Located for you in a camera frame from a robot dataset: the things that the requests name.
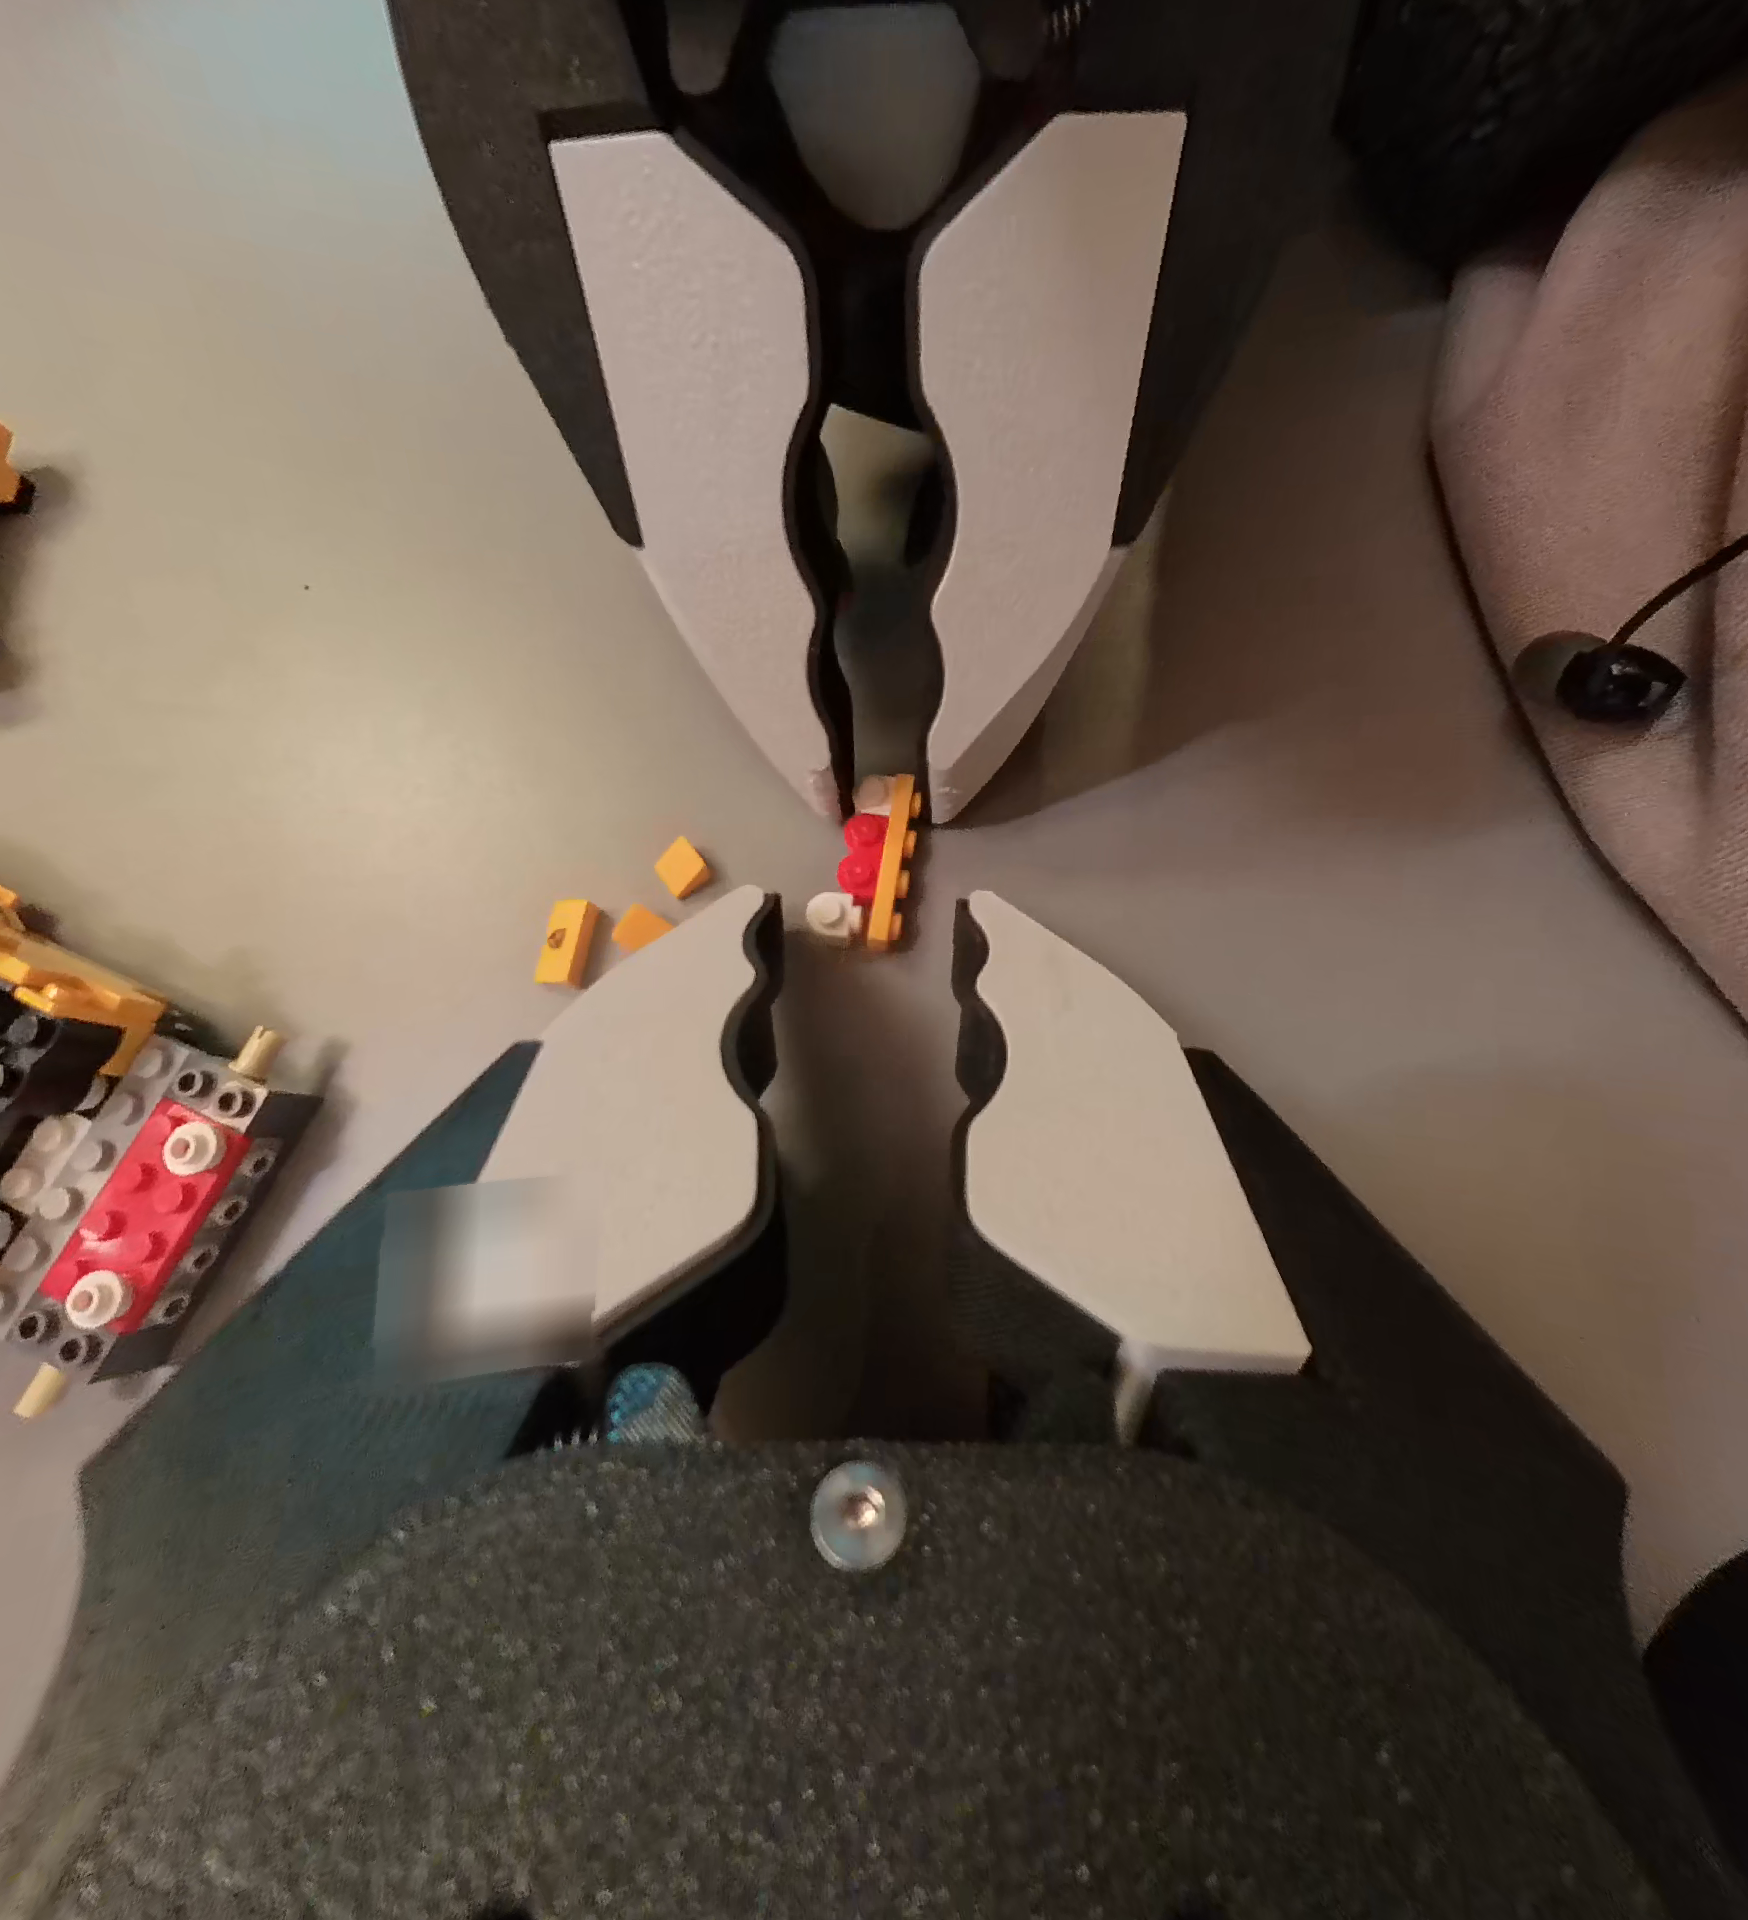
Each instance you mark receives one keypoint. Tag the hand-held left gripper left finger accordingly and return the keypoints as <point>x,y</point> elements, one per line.
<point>649,1112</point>

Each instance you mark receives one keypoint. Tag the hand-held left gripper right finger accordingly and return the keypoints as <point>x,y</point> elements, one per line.
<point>1128,1186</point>

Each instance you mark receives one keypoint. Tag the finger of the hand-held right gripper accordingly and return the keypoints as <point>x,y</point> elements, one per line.
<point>679,375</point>
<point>1054,375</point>

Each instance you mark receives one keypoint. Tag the small orange lego tile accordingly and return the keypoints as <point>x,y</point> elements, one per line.
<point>638,928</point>
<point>683,867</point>

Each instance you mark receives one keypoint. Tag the printed orange lego tile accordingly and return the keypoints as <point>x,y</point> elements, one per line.
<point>566,946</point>

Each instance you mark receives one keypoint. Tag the orange and red lego assembly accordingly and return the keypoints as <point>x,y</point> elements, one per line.
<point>888,872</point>

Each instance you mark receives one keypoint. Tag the yellow lego car model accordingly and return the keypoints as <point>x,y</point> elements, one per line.
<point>139,1200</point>

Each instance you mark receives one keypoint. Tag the person's beige sweater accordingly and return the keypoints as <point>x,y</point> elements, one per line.
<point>1683,375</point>

